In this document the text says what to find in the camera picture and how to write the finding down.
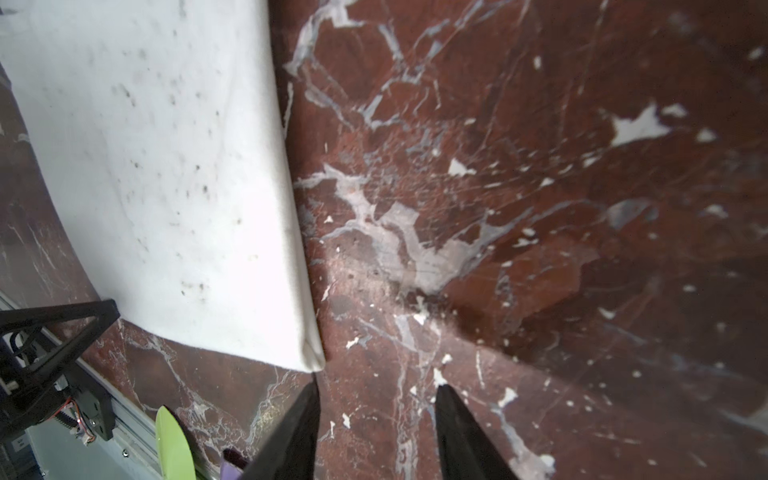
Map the aluminium front rail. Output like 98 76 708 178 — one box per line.
1 298 217 479

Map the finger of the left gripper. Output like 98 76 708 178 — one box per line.
1 300 120 414

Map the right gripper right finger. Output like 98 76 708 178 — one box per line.
435 384 518 480

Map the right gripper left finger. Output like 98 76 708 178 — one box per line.
240 379 321 480

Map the green toy shovel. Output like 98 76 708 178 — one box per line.
155 406 196 480

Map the purple toy shovel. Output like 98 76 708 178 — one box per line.
219 448 248 480

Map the white printed t-shirt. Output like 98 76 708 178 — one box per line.
1 1 325 372

